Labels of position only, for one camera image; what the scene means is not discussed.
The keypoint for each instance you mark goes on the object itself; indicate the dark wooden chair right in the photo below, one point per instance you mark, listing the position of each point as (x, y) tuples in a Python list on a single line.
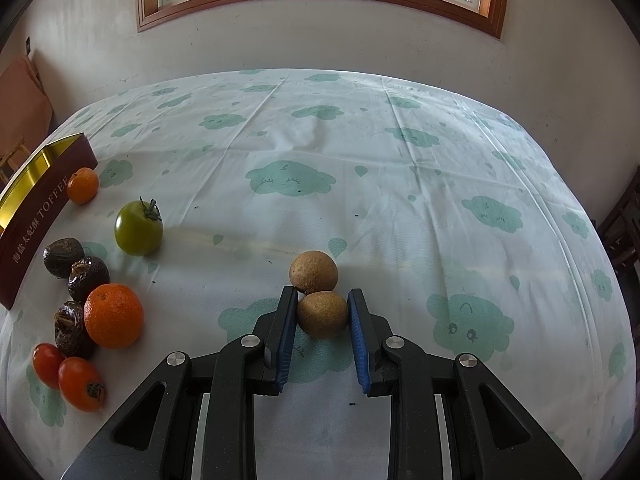
[(619, 231)]

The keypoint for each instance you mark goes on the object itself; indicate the red tomato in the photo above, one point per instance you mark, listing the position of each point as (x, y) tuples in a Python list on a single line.
[(81, 384), (46, 361)]

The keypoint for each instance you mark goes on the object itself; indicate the cloud print tablecloth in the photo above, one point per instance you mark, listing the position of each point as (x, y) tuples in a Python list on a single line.
[(444, 211)]

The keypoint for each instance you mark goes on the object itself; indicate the small mandarin orange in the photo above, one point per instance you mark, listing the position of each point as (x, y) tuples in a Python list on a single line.
[(82, 186)]

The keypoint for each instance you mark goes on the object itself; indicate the large mandarin orange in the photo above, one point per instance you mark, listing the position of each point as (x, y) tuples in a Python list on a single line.
[(113, 316)]

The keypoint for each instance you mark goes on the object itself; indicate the green tomato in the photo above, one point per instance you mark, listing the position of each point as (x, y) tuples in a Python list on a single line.
[(139, 229)]

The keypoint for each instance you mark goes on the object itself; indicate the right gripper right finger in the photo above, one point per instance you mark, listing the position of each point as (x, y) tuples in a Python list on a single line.
[(449, 417)]

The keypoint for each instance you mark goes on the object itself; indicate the dark wrinkled passion fruit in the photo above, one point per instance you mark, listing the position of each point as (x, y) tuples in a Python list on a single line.
[(85, 276)]

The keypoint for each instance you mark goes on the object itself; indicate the pink cloth on chair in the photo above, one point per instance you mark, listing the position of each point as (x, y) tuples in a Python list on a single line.
[(25, 110)]

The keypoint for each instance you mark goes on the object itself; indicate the dark cracked passion fruit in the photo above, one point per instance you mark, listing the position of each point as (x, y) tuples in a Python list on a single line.
[(70, 334)]

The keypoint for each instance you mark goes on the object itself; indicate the red gold toffee tin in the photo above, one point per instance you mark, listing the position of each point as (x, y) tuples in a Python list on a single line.
[(30, 203)]

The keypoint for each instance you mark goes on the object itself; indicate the dark smooth passion fruit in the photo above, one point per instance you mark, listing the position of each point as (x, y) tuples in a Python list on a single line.
[(59, 256)]

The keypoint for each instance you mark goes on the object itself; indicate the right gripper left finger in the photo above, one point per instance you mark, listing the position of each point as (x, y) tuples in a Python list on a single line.
[(152, 435)]

